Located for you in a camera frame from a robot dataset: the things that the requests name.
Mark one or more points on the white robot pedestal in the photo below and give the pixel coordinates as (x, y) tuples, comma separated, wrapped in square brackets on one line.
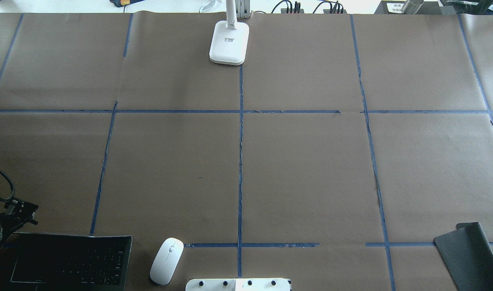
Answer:
[(239, 284)]

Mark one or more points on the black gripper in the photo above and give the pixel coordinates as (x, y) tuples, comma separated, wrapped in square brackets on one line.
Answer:
[(0, 227)]

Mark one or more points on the white computer mouse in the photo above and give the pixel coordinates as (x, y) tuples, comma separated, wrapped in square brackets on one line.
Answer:
[(166, 261)]

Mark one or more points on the white desk lamp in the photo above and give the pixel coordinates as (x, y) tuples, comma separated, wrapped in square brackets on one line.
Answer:
[(230, 38)]

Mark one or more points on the black box on desk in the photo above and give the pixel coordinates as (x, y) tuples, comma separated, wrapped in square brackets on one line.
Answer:
[(394, 7)]

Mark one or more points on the grey laptop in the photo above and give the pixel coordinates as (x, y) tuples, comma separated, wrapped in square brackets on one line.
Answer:
[(54, 262)]

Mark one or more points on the black mouse pad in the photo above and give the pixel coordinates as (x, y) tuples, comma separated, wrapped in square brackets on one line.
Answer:
[(468, 257)]

